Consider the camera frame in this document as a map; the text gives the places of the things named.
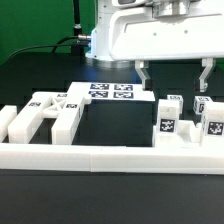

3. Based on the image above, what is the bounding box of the black vertical pole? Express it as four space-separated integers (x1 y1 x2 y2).
71 0 84 57

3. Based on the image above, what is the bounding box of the white tag base sheet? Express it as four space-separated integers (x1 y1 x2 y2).
68 82 155 102

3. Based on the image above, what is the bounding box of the black cable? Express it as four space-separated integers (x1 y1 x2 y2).
7 34 92 62

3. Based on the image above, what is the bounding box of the white tagged cube left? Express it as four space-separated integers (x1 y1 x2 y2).
167 94 184 114

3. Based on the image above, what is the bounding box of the white fence bar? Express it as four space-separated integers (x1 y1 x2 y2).
0 143 224 175
0 105 17 143

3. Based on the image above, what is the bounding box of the white left fence bar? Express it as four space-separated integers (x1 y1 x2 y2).
0 105 17 143

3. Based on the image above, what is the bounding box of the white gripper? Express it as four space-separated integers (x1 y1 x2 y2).
109 3 224 92

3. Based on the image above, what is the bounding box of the white front fence bar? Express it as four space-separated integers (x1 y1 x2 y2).
0 143 224 175

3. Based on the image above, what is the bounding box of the white tagged cube right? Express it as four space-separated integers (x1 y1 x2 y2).
193 96 212 115

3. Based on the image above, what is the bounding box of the white chair seat part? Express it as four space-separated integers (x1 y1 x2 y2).
152 119 202 148

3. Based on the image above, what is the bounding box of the white tagged cube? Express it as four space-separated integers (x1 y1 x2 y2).
193 96 212 115
167 94 184 114

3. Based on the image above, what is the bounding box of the white chair back frame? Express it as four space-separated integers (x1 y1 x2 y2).
8 92 92 145

